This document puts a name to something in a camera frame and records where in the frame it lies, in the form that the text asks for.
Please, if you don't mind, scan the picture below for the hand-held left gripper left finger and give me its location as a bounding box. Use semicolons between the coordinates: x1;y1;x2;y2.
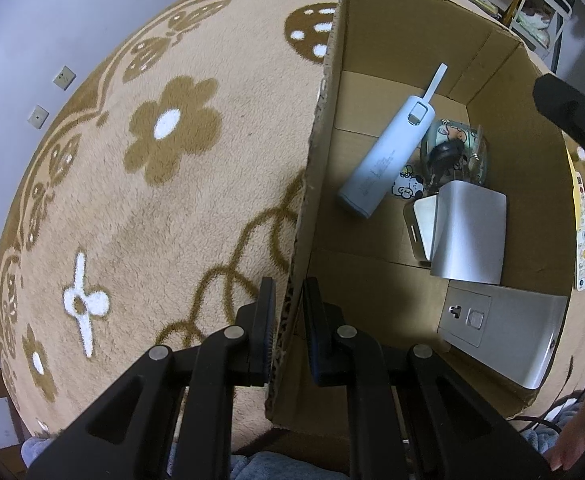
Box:
25;276;278;480

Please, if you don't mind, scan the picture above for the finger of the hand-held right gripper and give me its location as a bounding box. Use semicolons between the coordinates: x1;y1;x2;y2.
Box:
532;74;585;186

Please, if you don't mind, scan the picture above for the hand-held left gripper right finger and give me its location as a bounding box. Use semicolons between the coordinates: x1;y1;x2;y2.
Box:
302;276;555;480

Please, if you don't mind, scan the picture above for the cartoon printed glass cup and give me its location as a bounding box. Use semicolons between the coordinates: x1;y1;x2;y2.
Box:
419;117;490;188

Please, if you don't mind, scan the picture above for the silver metal case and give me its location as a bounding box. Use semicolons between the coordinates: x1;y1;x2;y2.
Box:
429;180;508;286

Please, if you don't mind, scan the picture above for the cartoon figure keychain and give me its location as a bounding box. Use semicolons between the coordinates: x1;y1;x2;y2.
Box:
389;162;430;201

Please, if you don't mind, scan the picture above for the light blue power bank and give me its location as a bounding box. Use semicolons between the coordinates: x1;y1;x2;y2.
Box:
337;62;448;220

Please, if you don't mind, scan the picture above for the cardboard box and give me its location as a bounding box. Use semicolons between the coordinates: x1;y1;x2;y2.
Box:
265;0;580;431

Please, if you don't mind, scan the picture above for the large silver socket box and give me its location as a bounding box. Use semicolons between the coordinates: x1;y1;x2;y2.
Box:
437;280;568;391

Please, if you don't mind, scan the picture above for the white trolley cart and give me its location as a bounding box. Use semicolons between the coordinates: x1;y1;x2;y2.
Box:
509;0;573;61

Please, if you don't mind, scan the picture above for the white remote control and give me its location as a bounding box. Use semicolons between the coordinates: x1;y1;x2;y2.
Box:
571;170;585;293

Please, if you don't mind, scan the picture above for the beige floral carpet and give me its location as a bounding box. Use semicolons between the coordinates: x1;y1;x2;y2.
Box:
0;0;585;441

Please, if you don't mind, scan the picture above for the black cable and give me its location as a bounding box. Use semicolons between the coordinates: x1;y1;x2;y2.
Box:
515;400;573;432

